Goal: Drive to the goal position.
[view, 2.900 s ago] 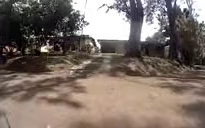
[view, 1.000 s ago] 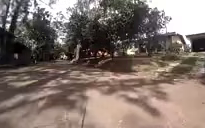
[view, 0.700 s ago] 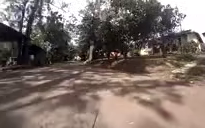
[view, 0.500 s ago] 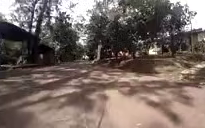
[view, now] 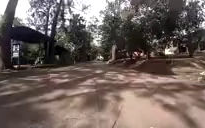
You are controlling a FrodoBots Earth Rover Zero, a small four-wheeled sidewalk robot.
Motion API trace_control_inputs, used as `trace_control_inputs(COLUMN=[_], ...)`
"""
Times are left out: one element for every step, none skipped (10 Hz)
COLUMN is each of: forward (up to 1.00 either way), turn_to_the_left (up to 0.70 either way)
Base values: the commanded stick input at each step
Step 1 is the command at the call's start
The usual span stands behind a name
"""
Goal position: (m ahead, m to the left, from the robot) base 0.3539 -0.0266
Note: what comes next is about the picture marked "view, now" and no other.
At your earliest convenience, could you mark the brown dirt road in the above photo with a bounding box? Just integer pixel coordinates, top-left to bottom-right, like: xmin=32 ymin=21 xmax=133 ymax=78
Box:
xmin=0 ymin=59 xmax=205 ymax=128

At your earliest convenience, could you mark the group of trees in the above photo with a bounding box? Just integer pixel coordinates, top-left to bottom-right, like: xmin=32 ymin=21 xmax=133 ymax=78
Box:
xmin=0 ymin=0 xmax=205 ymax=65

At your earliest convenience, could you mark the earth bank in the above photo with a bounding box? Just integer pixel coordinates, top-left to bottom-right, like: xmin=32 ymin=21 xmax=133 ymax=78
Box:
xmin=108 ymin=55 xmax=205 ymax=84

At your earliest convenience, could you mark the shelter with dark roof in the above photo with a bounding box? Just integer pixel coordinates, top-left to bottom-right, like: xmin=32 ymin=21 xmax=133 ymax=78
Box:
xmin=9 ymin=25 xmax=72 ymax=67

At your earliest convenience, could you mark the white sign board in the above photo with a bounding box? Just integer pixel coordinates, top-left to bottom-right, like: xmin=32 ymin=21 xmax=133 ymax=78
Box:
xmin=11 ymin=43 xmax=21 ymax=60

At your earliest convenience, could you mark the leaning tree trunk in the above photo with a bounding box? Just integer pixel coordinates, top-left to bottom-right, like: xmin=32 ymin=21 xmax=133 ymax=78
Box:
xmin=0 ymin=0 xmax=20 ymax=71

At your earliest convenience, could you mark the building with dark roof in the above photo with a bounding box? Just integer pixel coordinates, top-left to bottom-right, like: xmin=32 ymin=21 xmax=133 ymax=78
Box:
xmin=163 ymin=25 xmax=205 ymax=56

